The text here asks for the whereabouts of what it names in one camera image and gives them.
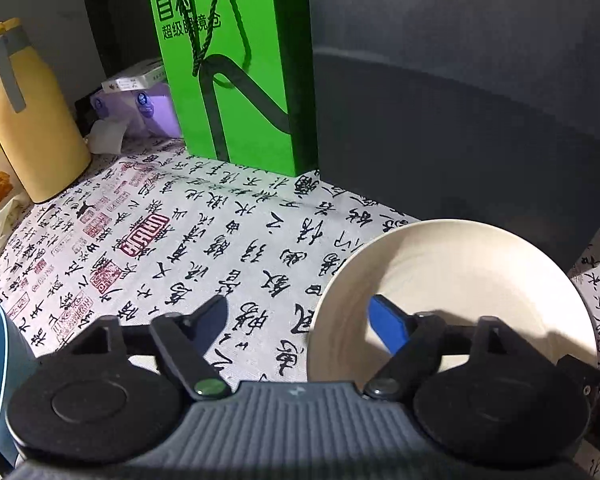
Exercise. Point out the calligraphy print tablecloth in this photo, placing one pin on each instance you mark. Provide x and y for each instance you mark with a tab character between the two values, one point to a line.
155	229

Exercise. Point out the dark grey paper bag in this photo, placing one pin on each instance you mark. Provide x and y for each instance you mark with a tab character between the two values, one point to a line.
485	110

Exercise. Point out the yellow thermos jug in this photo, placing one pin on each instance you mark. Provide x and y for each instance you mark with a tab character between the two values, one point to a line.
38	134

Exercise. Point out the purple tissue pack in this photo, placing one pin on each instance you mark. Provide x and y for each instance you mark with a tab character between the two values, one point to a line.
147	112

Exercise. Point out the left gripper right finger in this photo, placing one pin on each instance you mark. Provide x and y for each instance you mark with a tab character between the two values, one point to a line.
413	341

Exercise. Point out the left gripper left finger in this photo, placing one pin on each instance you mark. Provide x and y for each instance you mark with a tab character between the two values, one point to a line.
182	340

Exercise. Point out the small white carton box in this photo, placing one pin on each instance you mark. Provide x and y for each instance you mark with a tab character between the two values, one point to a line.
140	76

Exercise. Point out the green paper gift bag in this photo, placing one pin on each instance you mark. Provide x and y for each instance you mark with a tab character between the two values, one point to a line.
240	74

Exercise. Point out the white tissue sheet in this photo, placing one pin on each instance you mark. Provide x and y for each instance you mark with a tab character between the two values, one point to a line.
106	137

